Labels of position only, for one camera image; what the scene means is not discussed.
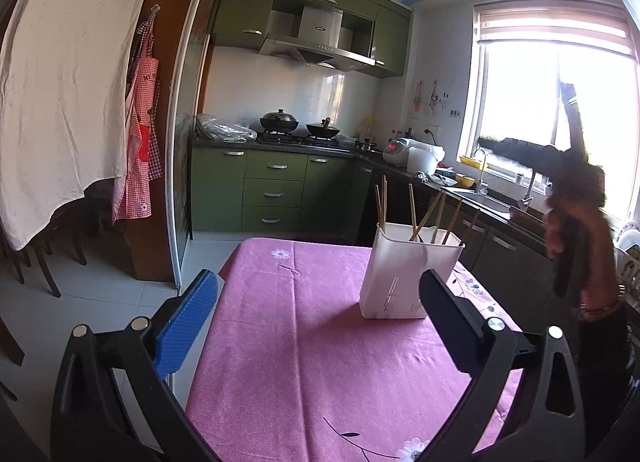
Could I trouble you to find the chrome kitchen faucet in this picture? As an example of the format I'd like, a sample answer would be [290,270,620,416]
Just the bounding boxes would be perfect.
[472,146,488,196]

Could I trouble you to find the green kitchen cabinets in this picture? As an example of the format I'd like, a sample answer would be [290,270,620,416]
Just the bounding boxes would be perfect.
[191,144,372,244]

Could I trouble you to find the person's right hand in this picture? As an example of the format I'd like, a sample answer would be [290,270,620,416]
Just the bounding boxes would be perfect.
[546,192,620,321]

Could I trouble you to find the white plastic utensil holder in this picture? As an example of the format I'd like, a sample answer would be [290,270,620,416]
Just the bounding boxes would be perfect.
[359,222,464,320]

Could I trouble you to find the dark lower cabinets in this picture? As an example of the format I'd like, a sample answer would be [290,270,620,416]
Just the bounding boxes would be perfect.
[354,161,578,343]

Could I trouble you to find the purple floral tablecloth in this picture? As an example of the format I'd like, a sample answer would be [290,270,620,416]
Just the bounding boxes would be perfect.
[184,235,524,462]

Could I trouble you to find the dark wooden chair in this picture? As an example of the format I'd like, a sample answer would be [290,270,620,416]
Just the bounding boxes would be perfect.
[1,179,114,298]

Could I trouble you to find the red checkered apron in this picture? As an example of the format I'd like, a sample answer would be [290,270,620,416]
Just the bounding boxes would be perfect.
[112,5,162,222]

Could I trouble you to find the white rice cooker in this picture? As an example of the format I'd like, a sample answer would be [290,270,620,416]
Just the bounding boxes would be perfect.
[383,138,445,175]

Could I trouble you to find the plastic bag on counter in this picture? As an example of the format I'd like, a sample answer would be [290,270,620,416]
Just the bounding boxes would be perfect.
[195,113,257,144]

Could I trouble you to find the black wok with lid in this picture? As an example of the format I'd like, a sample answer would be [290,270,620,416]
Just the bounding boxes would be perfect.
[259,109,298,134]

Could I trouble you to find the white hanging cloth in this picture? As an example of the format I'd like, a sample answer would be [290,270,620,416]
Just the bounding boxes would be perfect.
[1,0,144,251]

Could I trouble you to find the steel range hood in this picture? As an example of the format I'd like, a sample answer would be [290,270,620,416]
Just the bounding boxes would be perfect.
[258,5,375,72]

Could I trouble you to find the green upper cabinets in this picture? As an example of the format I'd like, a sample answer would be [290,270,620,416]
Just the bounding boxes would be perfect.
[213,0,411,78]

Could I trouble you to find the sliding door frame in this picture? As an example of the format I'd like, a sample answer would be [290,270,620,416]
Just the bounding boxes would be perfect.
[164,0,215,290]

